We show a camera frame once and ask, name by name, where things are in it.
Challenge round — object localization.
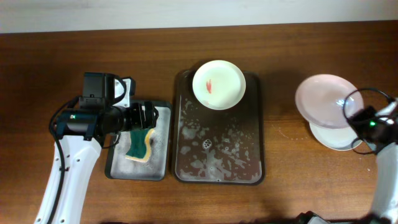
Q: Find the large brown tray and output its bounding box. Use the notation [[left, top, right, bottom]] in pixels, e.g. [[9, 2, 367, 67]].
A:
[[172, 70, 266, 185]]

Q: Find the white plate top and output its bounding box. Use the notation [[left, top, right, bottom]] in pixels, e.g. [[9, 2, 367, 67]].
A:
[[192, 60, 246, 110]]

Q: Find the small soapy metal tray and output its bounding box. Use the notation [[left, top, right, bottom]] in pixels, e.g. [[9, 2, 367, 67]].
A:
[[105, 101, 172, 181]]

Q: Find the green yellow sponge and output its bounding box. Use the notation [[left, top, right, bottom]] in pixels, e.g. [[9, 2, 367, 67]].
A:
[[125, 129, 154, 163]]

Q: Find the white plate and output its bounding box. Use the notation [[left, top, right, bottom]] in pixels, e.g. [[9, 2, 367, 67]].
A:
[[295, 74, 364, 129], [309, 123, 362, 151], [192, 60, 246, 110]]

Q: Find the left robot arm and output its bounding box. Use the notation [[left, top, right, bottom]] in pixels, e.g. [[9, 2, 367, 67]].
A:
[[35, 101, 159, 223]]

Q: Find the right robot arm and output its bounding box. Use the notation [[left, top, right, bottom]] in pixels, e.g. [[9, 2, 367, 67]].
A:
[[346, 100, 397, 223]]

